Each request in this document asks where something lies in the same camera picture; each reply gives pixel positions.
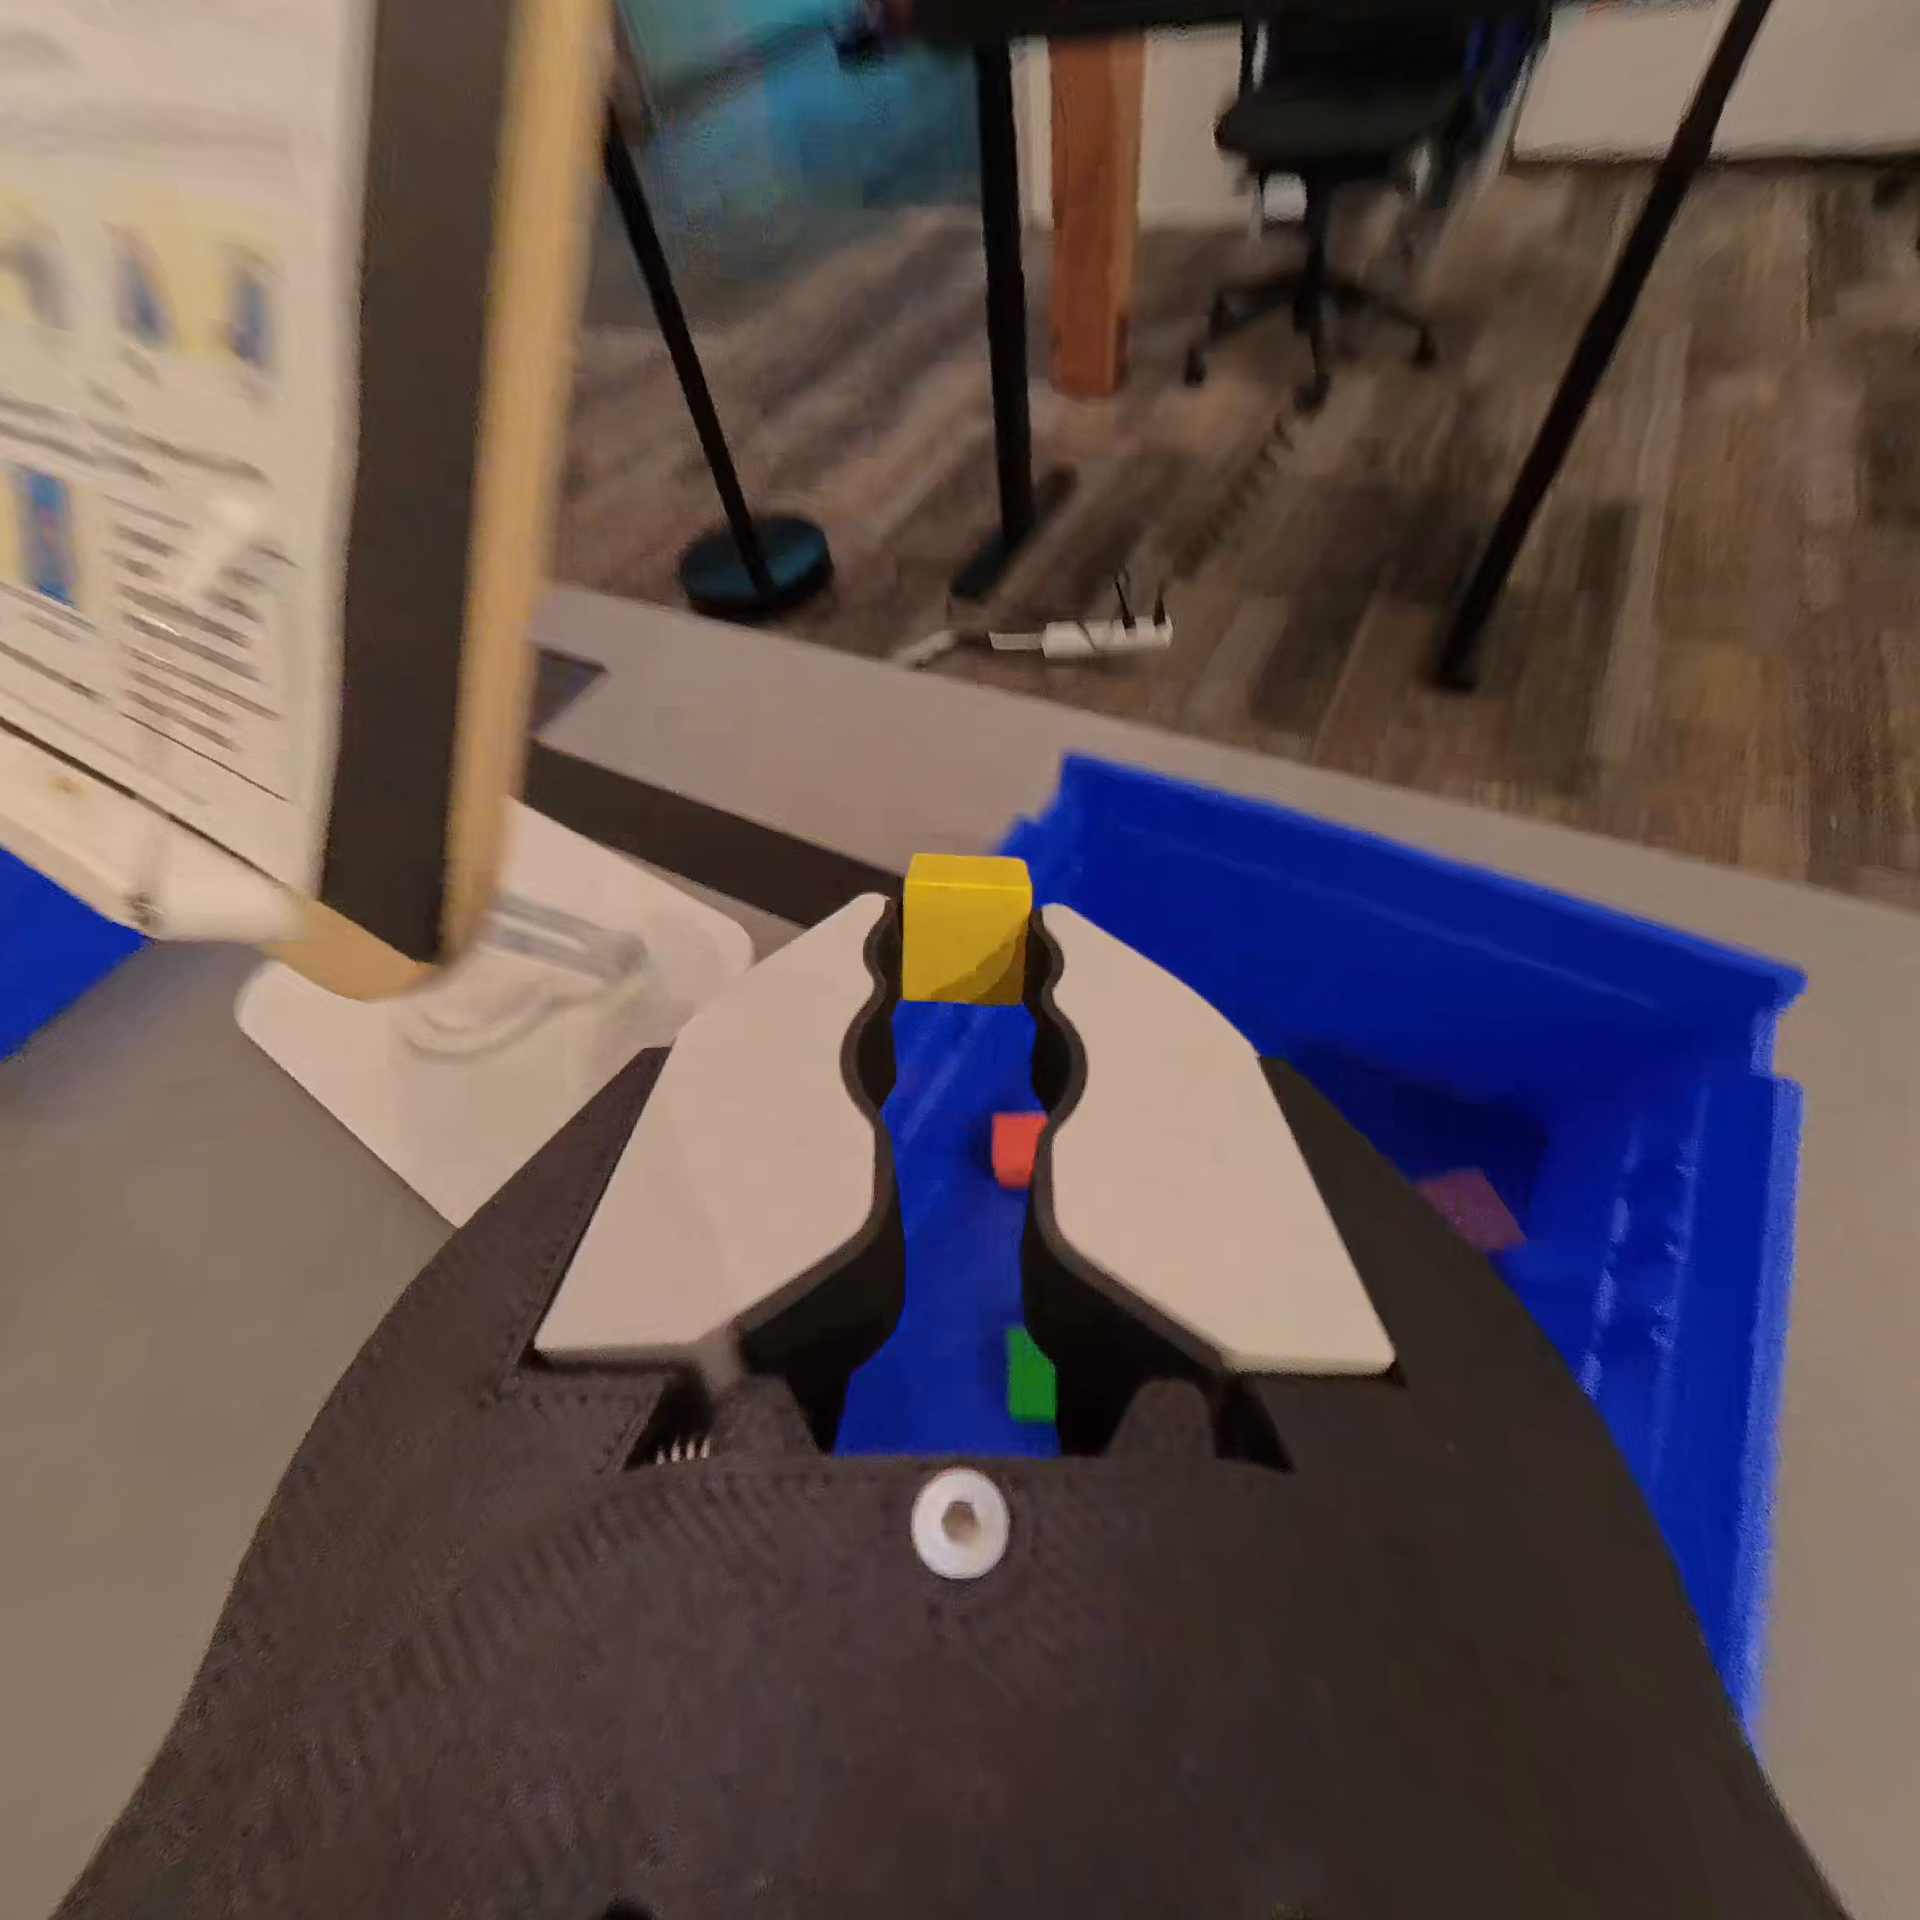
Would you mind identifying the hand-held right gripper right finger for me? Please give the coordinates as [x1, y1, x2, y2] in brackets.
[1022, 900, 1398, 1453]

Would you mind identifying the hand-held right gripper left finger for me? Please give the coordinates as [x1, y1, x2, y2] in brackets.
[532, 890, 910, 1453]

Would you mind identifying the yellow cube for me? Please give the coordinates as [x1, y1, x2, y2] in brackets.
[902, 854, 1034, 1004]

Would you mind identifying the blue plastic bin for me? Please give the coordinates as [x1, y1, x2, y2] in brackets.
[0, 842, 155, 1058]
[829, 749, 1809, 1758]

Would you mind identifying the purple cube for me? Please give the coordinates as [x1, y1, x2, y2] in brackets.
[1416, 1168, 1527, 1255]

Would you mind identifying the white power strip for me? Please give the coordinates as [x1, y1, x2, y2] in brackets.
[898, 573, 1177, 671]

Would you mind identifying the black stanchion pole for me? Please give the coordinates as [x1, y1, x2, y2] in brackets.
[598, 101, 834, 620]

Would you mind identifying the paper sign on stand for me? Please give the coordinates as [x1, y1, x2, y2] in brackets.
[0, 0, 618, 1004]

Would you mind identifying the black slanted table leg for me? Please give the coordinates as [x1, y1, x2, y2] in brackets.
[1435, 0, 1781, 694]

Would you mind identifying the printed instruction sheet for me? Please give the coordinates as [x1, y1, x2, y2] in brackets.
[0, 0, 373, 808]

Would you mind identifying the black office chair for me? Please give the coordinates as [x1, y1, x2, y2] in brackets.
[1181, 0, 1503, 411]

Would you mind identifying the wooden post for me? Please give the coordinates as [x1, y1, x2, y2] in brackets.
[1047, 34, 1153, 400]

